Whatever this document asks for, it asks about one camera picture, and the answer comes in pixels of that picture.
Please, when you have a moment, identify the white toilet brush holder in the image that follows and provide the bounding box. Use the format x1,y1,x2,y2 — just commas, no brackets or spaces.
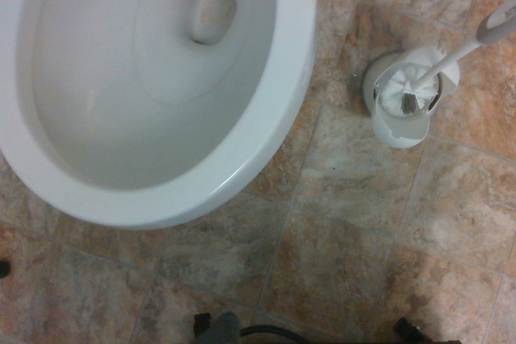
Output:
361,46,462,150

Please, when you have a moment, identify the white toilet brush grey grip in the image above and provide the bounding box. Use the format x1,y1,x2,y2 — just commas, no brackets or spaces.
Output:
377,0,516,116

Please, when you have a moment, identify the white toilet bowl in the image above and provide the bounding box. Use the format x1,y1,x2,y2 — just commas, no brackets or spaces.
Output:
0,0,318,232

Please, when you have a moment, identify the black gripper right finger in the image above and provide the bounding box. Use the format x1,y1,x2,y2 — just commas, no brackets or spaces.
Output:
393,317,461,344

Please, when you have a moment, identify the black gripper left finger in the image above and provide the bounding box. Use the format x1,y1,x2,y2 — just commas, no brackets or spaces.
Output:
192,311,243,344

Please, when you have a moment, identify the black cable loop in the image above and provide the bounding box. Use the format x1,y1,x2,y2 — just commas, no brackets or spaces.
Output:
240,324,312,344

